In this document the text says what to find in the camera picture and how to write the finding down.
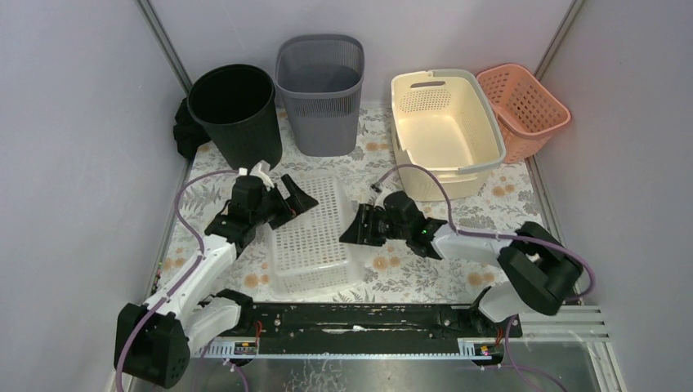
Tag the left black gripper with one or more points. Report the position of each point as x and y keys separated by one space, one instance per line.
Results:
x=279 y=204

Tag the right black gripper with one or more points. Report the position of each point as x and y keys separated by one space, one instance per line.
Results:
x=357 y=233

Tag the white perforated plastic basket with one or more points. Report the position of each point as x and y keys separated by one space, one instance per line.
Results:
x=306 y=258

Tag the cream plastic laundry basket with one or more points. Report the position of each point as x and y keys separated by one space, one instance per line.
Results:
x=446 y=138

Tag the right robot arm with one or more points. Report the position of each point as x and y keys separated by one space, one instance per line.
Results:
x=540 y=272

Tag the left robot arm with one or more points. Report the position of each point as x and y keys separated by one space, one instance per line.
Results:
x=156 y=339

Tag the black round waste bin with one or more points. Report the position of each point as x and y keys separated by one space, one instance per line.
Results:
x=235 y=105

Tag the grey ribbed waste bin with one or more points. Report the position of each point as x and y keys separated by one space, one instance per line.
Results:
x=319 y=78

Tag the black cloth in corner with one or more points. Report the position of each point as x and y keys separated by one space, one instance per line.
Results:
x=187 y=133

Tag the pink perforated plastic basket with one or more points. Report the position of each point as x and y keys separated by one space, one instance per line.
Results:
x=527 y=113

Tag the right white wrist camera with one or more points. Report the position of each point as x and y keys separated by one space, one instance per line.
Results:
x=376 y=189

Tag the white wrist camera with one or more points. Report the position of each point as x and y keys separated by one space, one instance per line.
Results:
x=376 y=189
x=259 y=170

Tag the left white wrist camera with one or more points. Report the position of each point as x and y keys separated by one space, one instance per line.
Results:
x=259 y=170

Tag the aluminium frame rail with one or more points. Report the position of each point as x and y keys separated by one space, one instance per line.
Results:
x=571 y=323

